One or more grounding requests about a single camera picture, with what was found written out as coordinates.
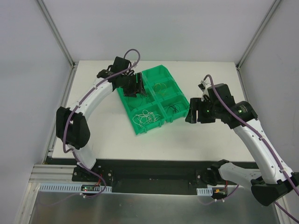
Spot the orange wire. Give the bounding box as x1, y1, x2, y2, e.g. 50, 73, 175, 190
152, 82, 168, 97

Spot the white wire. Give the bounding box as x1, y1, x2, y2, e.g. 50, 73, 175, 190
137, 108, 162, 126
132, 112, 147, 128

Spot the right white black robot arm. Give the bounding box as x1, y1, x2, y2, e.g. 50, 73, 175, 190
185, 82, 299, 206

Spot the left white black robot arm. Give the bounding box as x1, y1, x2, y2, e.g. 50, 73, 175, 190
56, 56, 146, 182

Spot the green plastic bin left column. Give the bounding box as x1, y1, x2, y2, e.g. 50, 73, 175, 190
117, 87, 165, 135

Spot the green plastic bin column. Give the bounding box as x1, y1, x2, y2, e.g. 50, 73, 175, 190
117, 87, 165, 135
142, 65, 189, 123

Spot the green plastic bin right column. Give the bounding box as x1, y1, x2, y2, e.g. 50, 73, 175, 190
142, 65, 189, 123

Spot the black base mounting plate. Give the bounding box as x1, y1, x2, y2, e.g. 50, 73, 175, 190
72, 159, 214, 195

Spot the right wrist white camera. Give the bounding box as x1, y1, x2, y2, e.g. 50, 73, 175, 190
198, 80, 211, 101

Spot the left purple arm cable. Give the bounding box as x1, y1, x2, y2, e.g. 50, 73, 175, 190
37, 49, 141, 206

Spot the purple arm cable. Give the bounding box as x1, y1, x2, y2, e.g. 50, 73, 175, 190
200, 74, 299, 220
37, 49, 141, 206

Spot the right white cable duct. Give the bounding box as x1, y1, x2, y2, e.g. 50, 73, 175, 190
196, 187, 213, 196

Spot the white cable duct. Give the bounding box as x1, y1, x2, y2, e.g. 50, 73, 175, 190
39, 183, 112, 194
196, 187, 213, 196

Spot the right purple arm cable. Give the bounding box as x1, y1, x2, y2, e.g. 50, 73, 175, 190
200, 74, 299, 220

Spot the aluminium frame rail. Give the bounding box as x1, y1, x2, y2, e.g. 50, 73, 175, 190
29, 164, 78, 183

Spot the left white cable duct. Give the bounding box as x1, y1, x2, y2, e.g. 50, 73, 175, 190
39, 183, 112, 194

